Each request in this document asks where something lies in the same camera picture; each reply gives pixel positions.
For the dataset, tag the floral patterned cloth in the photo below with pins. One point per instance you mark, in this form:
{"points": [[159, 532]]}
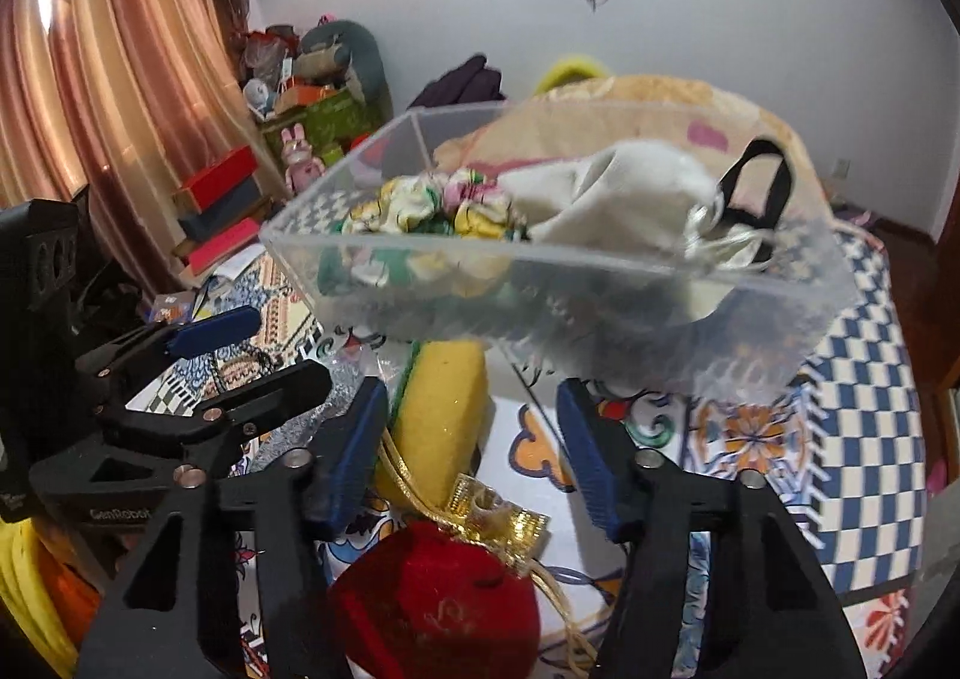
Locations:
{"points": [[464, 204]]}

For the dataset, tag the dark purple clothing pile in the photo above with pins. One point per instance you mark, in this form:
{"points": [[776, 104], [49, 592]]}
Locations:
{"points": [[471, 82]]}

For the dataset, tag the red velvet pouch gold trim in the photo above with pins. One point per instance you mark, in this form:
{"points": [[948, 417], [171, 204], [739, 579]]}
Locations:
{"points": [[454, 593]]}

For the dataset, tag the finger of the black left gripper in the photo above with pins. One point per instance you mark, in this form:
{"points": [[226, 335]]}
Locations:
{"points": [[265, 404], [130, 362]]}

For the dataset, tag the grey plush toy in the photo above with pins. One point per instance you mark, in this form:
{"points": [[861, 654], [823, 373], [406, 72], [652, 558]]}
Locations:
{"points": [[347, 51]]}

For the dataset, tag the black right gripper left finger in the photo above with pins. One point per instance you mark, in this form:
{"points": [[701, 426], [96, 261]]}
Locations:
{"points": [[345, 455]]}

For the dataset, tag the green gift box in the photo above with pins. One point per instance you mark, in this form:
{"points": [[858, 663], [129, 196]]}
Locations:
{"points": [[338, 119]]}

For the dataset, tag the pink orange curtain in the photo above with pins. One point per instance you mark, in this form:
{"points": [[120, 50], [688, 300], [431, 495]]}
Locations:
{"points": [[128, 99]]}

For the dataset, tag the yellow green sponge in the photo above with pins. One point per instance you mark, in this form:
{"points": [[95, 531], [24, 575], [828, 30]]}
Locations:
{"points": [[441, 411]]}

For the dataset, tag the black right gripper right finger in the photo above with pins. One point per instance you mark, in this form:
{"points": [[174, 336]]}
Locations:
{"points": [[604, 461]]}

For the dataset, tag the pink bunny plush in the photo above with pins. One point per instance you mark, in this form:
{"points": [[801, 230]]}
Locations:
{"points": [[302, 166]]}

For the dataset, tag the white drawstring bag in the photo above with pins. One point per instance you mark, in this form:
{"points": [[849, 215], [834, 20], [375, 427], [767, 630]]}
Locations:
{"points": [[634, 198]]}

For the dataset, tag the white tote bag black handles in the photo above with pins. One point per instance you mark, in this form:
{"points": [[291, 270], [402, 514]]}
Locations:
{"points": [[750, 198]]}

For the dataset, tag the beige floral blanket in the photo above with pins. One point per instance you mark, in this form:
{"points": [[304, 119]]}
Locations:
{"points": [[579, 119]]}

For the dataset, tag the clear plastic storage box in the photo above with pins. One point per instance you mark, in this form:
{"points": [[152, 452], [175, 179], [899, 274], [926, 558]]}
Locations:
{"points": [[591, 314]]}

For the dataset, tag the red box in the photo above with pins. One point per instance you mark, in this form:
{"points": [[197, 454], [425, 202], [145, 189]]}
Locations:
{"points": [[202, 190]]}

